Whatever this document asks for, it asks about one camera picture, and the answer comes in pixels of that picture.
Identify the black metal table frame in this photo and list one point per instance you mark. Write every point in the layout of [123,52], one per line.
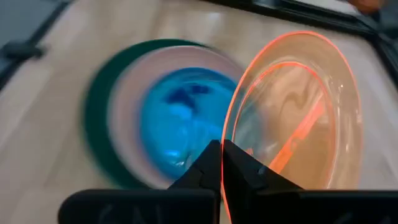
[311,15]

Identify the clear orange plastic plate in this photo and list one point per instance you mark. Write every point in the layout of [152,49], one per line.
[295,93]

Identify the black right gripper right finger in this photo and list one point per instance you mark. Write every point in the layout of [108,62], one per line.
[280,207]

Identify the clear teal plastic plate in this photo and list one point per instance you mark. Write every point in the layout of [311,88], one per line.
[186,124]

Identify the pale pink plastic plate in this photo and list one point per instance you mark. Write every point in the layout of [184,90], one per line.
[127,109]

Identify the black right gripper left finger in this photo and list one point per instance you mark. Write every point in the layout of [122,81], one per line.
[140,207]

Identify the large green bowl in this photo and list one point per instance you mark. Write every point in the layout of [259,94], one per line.
[96,124]

